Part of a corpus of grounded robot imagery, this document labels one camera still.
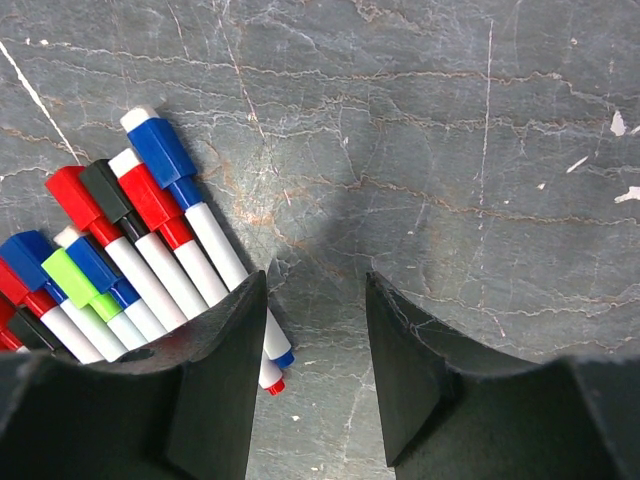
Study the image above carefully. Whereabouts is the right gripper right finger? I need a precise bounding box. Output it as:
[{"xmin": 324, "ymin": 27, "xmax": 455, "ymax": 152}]
[{"xmin": 366, "ymin": 272, "xmax": 639, "ymax": 479}]

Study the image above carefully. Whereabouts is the blue cap marker with eraser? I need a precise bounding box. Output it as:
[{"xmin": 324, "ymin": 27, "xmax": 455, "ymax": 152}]
[{"xmin": 119, "ymin": 103, "xmax": 296, "ymax": 370}]

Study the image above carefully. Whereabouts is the red cap marker with eraser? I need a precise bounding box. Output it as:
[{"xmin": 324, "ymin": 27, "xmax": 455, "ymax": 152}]
[{"xmin": 107, "ymin": 147, "xmax": 286, "ymax": 396}]

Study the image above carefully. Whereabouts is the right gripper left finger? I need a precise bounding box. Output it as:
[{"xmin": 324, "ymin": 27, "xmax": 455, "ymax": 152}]
[{"xmin": 1, "ymin": 272, "xmax": 267, "ymax": 479}]

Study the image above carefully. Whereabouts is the black cap marker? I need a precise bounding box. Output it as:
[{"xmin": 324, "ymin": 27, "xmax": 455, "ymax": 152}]
[
  {"xmin": 8, "ymin": 309, "xmax": 71, "ymax": 359},
  {"xmin": 79, "ymin": 159, "xmax": 208, "ymax": 320}
]

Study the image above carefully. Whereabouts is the green cap marker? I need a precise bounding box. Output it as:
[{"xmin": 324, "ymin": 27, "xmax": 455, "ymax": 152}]
[{"xmin": 41, "ymin": 248, "xmax": 147, "ymax": 361}]

